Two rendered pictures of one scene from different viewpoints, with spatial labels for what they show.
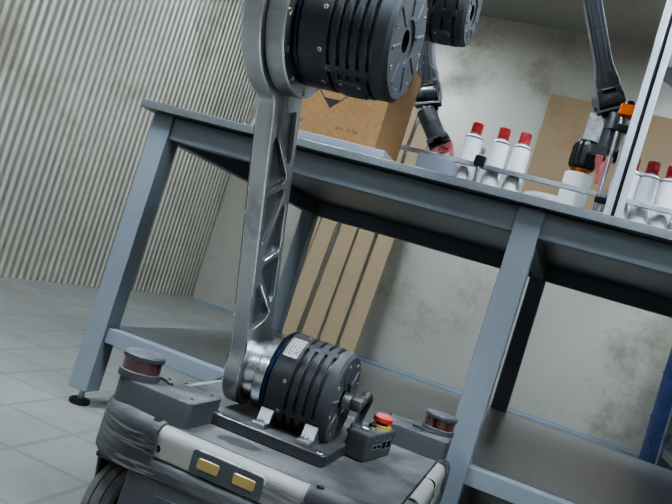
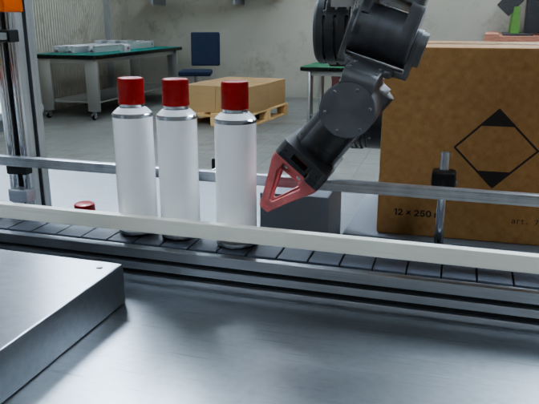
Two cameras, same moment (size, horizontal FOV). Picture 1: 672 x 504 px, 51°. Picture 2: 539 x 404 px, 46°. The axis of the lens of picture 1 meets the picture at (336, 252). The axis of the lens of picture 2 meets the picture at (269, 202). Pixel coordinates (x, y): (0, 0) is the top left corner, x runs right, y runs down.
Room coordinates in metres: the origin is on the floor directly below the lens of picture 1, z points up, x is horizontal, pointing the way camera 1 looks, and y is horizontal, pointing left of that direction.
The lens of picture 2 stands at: (2.82, -0.27, 1.16)
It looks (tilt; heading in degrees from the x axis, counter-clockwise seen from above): 16 degrees down; 178
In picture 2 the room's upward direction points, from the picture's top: straight up
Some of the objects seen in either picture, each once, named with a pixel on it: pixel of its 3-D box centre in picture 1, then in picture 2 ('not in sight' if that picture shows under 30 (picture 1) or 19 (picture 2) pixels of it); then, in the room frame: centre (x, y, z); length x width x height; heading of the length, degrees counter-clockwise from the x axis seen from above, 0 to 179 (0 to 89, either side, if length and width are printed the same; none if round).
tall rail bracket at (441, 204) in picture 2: not in sight; (440, 218); (2.06, -0.03, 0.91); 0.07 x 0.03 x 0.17; 161
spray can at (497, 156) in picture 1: (495, 162); (178, 159); (2.02, -0.36, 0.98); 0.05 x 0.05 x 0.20
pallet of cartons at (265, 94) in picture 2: not in sight; (237, 100); (-4.74, -0.43, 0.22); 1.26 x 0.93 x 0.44; 161
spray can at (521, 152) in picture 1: (516, 167); (135, 156); (2.00, -0.42, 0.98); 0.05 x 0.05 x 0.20
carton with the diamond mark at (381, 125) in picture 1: (346, 101); (486, 134); (1.86, 0.09, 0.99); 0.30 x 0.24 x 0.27; 73
